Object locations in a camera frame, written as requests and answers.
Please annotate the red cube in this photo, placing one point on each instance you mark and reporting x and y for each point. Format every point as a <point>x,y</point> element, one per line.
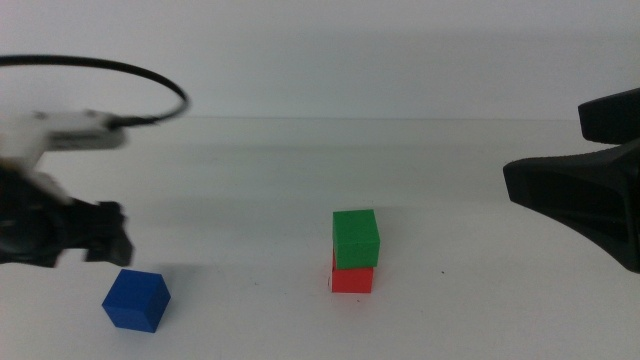
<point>352,281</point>

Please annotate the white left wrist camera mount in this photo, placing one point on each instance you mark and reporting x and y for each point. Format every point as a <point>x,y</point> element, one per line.
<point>60,132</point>

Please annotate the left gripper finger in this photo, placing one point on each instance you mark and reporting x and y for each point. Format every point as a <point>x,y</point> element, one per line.
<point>112,250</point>
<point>107,217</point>

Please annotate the green cube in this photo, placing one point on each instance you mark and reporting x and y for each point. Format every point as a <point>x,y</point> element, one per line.
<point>356,239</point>

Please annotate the blue cube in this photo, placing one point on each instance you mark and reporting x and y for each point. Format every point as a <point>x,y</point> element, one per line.
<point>135,301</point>

